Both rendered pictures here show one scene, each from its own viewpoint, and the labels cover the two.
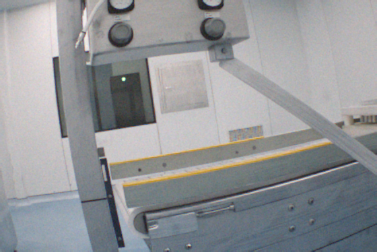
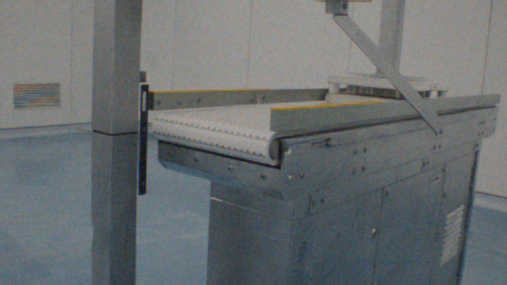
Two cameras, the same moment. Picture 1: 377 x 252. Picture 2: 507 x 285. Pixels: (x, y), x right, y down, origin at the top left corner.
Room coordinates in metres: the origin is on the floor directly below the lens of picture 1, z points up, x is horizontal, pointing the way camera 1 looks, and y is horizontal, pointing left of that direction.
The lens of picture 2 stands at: (-0.03, 0.56, 1.02)
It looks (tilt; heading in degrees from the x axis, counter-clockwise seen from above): 9 degrees down; 323
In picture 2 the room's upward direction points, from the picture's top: 4 degrees clockwise
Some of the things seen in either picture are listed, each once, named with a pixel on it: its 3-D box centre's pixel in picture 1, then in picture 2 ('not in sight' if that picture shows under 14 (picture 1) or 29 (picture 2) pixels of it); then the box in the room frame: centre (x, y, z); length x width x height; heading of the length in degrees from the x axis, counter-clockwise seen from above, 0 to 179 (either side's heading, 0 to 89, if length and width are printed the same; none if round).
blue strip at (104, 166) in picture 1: (112, 205); (144, 141); (0.80, 0.18, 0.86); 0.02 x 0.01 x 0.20; 105
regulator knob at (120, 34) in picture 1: (120, 28); not in sight; (0.49, 0.07, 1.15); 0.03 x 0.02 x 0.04; 105
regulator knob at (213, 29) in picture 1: (214, 23); not in sight; (0.52, -0.05, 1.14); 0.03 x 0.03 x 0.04; 15
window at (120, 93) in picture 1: (101, 89); not in sight; (5.45, 1.10, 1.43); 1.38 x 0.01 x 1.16; 103
